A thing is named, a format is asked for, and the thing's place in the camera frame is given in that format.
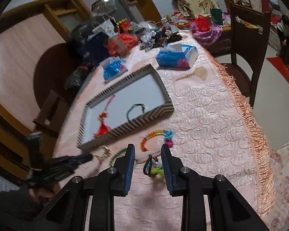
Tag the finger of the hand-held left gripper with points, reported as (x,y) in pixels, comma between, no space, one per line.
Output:
(77,158)
(35,151)

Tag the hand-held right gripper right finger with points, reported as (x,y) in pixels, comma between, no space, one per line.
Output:
(167,173)

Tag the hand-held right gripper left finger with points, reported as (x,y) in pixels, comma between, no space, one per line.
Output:
(130,170)

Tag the striped cardboard tray box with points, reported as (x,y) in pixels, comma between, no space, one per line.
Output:
(139,89)

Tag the person's left forearm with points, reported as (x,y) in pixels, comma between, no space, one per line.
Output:
(12,209)

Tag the person's left hand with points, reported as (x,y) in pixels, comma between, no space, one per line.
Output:
(44,193)

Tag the red knot tassel charm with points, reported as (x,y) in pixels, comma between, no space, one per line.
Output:
(101,118)

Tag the dark wooden chair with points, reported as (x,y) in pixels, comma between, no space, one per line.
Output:
(250,33)
(50,105)

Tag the round wooden tabletop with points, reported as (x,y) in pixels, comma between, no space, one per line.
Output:
(50,72)

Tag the black plastic bag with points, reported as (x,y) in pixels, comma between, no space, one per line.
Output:
(81,35)
(78,75)

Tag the blue tissue pack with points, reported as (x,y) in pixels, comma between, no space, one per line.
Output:
(114,69)
(173,59)

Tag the small fan pendant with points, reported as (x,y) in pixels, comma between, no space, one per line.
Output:
(200,74)

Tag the blue paper bag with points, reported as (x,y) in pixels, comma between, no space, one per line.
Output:
(96,44)

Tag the floral rug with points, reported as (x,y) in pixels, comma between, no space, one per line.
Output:
(284,173)

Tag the pile of metal trinkets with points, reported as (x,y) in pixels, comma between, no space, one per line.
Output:
(159,41)

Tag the white gift bag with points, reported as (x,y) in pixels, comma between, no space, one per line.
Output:
(106,27)

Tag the wooden side table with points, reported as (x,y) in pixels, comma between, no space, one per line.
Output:
(219,49)

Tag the magenta shiny cloth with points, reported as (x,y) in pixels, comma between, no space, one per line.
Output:
(207,37)

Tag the small red plastic bag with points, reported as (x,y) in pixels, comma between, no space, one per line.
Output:
(202,22)

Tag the red floor mat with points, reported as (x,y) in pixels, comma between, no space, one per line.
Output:
(281,68)

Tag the grey refrigerator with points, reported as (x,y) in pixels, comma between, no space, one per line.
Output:
(122,9)

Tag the clear plastic bag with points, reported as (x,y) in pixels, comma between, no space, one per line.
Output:
(103,4)

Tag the green gift bag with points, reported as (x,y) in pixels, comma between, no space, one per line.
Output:
(216,13)

